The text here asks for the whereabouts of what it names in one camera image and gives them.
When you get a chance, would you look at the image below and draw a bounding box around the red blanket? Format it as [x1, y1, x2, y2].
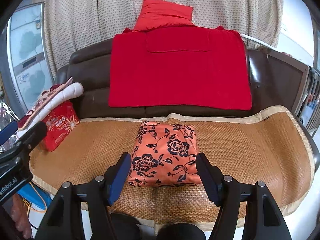
[108, 26, 252, 111]

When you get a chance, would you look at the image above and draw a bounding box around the white folded quilt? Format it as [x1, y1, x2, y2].
[17, 82, 84, 130]

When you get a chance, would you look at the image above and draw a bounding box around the beige dotted curtain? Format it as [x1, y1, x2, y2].
[41, 0, 284, 74]

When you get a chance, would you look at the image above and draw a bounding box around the clear plastic sheet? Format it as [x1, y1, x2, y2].
[0, 99, 19, 128]

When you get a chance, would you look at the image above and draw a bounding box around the orange floral garment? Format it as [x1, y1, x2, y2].
[127, 120, 202, 187]

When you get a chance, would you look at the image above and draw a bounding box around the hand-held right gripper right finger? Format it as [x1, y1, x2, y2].
[196, 152, 293, 240]

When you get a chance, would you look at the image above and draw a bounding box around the person's left hand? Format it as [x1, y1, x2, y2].
[11, 195, 29, 238]

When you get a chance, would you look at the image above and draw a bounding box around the woven straw seat mat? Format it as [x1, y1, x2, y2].
[29, 105, 316, 227]

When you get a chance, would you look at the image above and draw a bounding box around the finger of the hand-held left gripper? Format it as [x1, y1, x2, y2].
[0, 121, 20, 145]
[14, 121, 48, 154]

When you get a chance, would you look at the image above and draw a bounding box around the maroon floral folded blanket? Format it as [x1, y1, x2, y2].
[17, 76, 74, 132]

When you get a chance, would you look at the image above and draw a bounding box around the brown leather sofa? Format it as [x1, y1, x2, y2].
[54, 40, 320, 170]

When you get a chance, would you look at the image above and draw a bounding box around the standing air conditioner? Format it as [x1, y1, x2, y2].
[6, 2, 57, 105]

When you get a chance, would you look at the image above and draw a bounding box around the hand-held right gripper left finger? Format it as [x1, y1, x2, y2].
[35, 152, 132, 240]

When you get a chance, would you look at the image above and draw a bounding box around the person's right leg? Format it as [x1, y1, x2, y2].
[156, 222, 206, 240]

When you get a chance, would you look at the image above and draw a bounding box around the red gift box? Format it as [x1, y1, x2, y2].
[40, 100, 80, 152]

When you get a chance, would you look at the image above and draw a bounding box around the red pillow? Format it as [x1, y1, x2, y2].
[132, 0, 195, 32]

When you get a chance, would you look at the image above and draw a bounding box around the grey slatted rack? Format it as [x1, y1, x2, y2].
[297, 66, 320, 133]

